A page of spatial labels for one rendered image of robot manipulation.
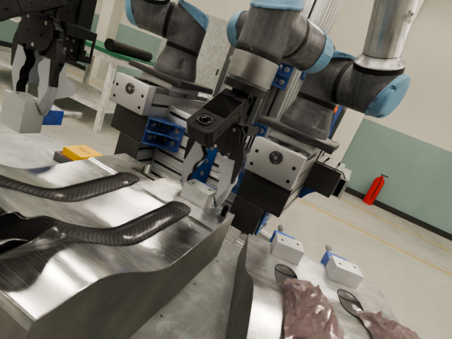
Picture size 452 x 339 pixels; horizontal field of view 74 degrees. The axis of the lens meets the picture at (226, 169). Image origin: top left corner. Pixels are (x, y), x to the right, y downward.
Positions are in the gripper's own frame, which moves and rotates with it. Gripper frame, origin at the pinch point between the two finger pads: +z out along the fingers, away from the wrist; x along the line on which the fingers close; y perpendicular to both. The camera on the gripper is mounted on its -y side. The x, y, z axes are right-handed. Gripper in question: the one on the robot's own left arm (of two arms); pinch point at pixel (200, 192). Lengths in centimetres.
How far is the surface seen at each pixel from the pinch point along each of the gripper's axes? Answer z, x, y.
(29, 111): -3.8, 26.6, -13.6
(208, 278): 10.3, -8.7, -4.7
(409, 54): -154, -43, 529
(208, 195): -1.3, -2.5, -2.2
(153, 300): 6.6, -6.9, -19.1
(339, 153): 29, -15, 498
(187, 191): -0.1, 1.3, -2.3
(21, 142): 10.3, 45.0, -0.8
